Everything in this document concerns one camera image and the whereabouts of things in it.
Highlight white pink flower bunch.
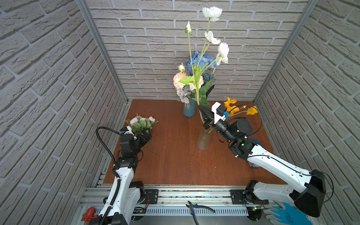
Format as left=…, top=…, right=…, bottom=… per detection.
left=127, top=115, right=158, bottom=154

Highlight yellow white poppy stem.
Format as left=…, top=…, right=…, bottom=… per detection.
left=224, top=97, right=258, bottom=119

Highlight clear ribbed glass vase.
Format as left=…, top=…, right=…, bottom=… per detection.
left=196, top=128, right=212, bottom=150

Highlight teal ceramic vase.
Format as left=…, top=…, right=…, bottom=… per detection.
left=183, top=99, right=197, bottom=117

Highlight cream peony flower stem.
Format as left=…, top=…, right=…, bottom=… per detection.
left=173, top=64, right=215, bottom=111

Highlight blue hydrangea flower stem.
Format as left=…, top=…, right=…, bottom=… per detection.
left=185, top=51, right=217, bottom=105

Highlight white poppy flower stem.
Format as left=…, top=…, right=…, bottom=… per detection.
left=181, top=7, right=229, bottom=104

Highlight white lilac flower bouquet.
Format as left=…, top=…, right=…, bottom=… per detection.
left=176, top=88, right=192, bottom=106

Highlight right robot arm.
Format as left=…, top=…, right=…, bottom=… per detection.
left=199, top=102, right=326, bottom=218

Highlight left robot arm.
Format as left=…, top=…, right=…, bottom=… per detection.
left=89, top=126, right=151, bottom=225

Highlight red clamp tool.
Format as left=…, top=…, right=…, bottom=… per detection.
left=82, top=207, right=98, bottom=222

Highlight blue work glove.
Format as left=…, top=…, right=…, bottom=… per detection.
left=262, top=203, right=312, bottom=225

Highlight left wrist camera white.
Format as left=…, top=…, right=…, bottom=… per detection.
left=120, top=126, right=137, bottom=140

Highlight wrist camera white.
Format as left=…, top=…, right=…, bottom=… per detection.
left=211, top=102, right=230, bottom=124
left=120, top=126, right=137, bottom=140

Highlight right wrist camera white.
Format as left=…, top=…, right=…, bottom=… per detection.
left=211, top=102, right=230, bottom=124

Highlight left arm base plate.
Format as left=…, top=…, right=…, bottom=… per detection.
left=137, top=189, right=159, bottom=204

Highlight aluminium rail frame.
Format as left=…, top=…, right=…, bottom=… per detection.
left=75, top=184, right=313, bottom=217

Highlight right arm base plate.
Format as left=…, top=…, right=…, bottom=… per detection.
left=230, top=189, right=269, bottom=205

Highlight black handled pliers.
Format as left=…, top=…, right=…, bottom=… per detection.
left=185, top=201, right=216, bottom=225

